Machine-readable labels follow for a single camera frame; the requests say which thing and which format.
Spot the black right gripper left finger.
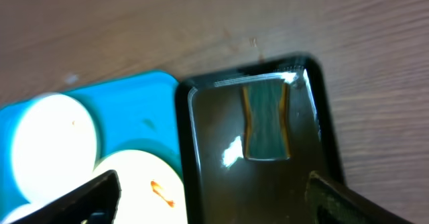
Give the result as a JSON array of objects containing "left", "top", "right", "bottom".
[{"left": 13, "top": 170, "right": 121, "bottom": 224}]

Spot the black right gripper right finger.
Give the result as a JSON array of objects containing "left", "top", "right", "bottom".
[{"left": 305, "top": 171, "right": 410, "bottom": 224}]

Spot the white plate with sauce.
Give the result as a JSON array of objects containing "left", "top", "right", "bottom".
[{"left": 11, "top": 94, "right": 98, "bottom": 203}]

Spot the green yellow sponge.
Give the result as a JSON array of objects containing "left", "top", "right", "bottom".
[{"left": 242, "top": 79, "right": 290, "bottom": 161}]

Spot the teal plastic tray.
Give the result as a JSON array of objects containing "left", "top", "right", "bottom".
[{"left": 1, "top": 71, "right": 182, "bottom": 216}]

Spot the black water-filled tray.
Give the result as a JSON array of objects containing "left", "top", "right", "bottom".
[{"left": 174, "top": 52, "right": 344, "bottom": 223}]

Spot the light green plate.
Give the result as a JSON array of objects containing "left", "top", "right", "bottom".
[{"left": 93, "top": 150, "right": 188, "bottom": 224}]

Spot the white plate lower left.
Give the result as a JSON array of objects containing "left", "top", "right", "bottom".
[{"left": 1, "top": 203, "right": 40, "bottom": 224}]

